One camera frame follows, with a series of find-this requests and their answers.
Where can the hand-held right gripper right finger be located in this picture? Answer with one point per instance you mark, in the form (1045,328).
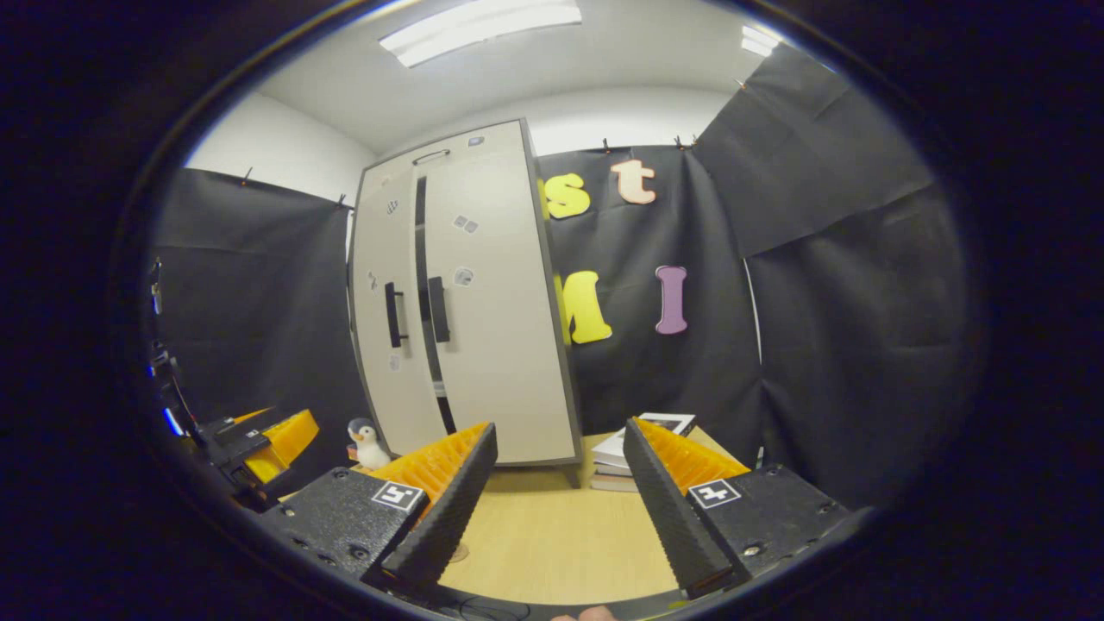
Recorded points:
(673,517)

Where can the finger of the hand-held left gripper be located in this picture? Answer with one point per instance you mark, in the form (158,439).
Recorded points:
(289,435)
(254,415)

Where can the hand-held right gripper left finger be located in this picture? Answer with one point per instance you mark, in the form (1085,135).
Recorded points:
(440,517)

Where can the grey cabinet door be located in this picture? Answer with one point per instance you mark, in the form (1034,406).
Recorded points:
(509,362)
(375,362)

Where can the grey white cabinet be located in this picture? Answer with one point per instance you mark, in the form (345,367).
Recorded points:
(500,345)

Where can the grey cabinet drawer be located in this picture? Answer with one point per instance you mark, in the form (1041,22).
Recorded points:
(483,151)

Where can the brown book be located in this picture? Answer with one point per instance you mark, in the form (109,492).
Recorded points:
(611,484)

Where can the grey book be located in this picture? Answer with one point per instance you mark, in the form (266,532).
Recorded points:
(614,472)

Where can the penguin plush toy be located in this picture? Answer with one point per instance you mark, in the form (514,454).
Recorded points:
(369,444)

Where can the white book with photo cover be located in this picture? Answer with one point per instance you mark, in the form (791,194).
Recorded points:
(668,424)

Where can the black backdrop cloth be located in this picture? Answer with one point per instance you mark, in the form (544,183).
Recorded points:
(845,302)

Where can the large ceiling light panel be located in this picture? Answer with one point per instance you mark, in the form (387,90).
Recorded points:
(479,30)

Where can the small ceiling light panel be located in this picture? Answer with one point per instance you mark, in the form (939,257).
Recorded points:
(761,40)

